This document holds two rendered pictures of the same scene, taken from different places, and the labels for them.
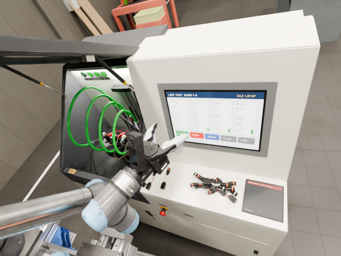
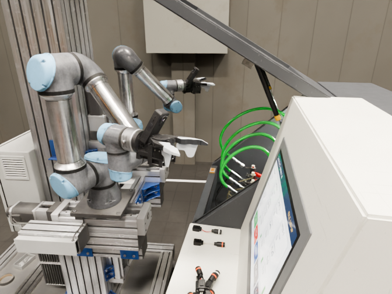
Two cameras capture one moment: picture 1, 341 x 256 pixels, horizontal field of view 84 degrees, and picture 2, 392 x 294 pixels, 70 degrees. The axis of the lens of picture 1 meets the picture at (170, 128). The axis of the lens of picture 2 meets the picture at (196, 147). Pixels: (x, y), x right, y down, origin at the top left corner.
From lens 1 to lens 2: 0.68 m
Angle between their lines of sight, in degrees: 57
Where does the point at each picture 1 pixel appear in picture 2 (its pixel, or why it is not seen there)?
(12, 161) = not seen: hidden behind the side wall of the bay
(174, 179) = (209, 254)
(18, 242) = not seen: hidden behind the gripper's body
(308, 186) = not seen: outside the picture
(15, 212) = (108, 94)
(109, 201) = (113, 129)
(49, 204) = (118, 111)
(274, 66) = (323, 202)
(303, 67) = (335, 238)
